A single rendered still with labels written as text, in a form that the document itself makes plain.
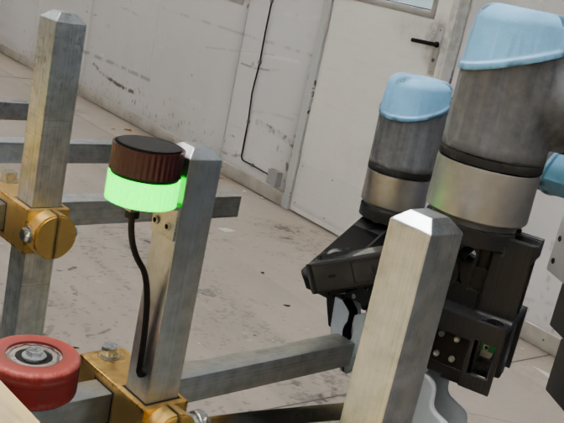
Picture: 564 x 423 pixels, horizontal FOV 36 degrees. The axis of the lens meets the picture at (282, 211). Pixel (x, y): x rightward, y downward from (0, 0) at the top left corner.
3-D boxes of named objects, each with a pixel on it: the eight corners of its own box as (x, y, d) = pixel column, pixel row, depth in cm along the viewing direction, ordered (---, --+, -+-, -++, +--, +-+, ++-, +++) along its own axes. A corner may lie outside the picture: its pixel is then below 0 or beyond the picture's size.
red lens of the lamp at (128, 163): (154, 160, 76) (159, 136, 75) (195, 181, 72) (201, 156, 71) (94, 160, 72) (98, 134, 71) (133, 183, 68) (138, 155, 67)
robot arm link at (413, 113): (474, 87, 98) (425, 83, 93) (450, 181, 101) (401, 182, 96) (422, 72, 104) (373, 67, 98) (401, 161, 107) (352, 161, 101)
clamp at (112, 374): (115, 389, 90) (122, 345, 89) (192, 458, 81) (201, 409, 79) (66, 399, 86) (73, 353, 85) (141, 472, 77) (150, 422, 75)
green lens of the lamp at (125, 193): (150, 188, 77) (154, 164, 76) (190, 211, 72) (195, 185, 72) (90, 189, 72) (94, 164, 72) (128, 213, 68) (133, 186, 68)
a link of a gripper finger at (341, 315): (370, 365, 110) (386, 298, 108) (337, 373, 106) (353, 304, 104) (352, 354, 112) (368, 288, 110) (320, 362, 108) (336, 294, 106)
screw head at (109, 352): (112, 349, 87) (114, 338, 87) (123, 358, 86) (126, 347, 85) (94, 352, 86) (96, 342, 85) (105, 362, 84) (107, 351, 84)
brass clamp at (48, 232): (22, 216, 105) (27, 176, 103) (78, 258, 95) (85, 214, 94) (-29, 218, 100) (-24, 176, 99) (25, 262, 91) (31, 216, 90)
